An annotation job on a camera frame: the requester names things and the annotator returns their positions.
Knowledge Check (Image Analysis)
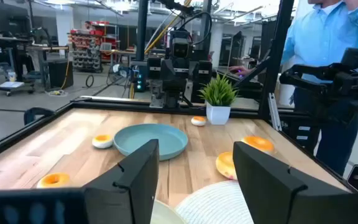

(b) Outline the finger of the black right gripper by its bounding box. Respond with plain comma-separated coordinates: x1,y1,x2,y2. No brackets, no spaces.
180,60,198,94
160,59,186,108

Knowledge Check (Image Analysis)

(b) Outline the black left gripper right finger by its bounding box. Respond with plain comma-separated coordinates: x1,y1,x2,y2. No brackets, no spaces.
232,141,358,224

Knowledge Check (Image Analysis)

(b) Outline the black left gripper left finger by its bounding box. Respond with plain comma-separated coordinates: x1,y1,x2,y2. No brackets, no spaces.
0,139,160,224

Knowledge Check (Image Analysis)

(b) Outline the small white frosted donut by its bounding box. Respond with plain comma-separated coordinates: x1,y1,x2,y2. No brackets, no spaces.
191,116,207,127

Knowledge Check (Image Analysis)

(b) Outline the small yellow frosted donut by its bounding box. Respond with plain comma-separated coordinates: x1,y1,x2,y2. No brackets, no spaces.
91,134,114,149

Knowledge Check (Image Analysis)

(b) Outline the black computer tower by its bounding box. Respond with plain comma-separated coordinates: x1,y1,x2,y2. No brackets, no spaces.
133,63,149,93

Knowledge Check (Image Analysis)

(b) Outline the green plant in white pot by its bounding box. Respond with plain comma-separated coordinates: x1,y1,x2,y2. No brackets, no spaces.
198,74,239,126

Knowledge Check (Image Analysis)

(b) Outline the black laptop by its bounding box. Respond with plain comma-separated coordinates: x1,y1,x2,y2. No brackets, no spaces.
216,66,263,95

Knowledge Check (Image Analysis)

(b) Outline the large orange donut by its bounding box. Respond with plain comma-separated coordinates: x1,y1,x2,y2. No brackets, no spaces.
215,151,238,181
241,135,275,154

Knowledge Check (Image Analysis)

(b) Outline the cream round plate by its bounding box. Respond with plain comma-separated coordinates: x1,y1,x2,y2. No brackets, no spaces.
150,199,186,224

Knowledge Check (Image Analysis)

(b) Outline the white round woven placemat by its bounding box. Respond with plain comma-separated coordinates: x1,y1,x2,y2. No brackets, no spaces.
175,180,255,224

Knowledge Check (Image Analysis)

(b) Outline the teal round plate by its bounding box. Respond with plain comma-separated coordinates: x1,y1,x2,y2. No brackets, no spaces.
113,123,189,162

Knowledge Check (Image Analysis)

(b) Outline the small chocolate frosted donut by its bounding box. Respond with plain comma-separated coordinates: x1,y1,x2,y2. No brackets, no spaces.
36,172,71,189

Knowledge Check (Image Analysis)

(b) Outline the red parts shelving rack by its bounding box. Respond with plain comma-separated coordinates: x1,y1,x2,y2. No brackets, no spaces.
68,21,119,74

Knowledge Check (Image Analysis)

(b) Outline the black box cabinet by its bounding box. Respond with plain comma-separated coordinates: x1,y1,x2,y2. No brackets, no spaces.
47,58,75,91

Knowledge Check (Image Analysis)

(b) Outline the black table clamp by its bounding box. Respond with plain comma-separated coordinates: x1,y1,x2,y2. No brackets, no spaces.
23,107,56,126

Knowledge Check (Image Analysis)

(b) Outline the gray work desk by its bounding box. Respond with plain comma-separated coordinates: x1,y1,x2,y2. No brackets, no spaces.
26,45,71,91

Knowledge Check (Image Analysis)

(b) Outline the black computer monitor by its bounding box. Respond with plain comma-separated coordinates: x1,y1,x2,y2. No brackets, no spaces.
0,0,32,35

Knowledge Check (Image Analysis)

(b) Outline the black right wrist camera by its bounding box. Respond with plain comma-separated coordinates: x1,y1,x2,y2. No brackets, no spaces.
171,37,191,59

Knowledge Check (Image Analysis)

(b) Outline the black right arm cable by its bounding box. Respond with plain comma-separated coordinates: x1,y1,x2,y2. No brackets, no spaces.
176,11,214,47

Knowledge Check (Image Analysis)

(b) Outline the yellow hanging cable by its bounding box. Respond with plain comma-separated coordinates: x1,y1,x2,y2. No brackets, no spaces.
144,0,194,54

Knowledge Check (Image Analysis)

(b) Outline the black aluminium rig frame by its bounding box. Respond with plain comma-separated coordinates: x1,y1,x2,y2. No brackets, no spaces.
0,0,352,189

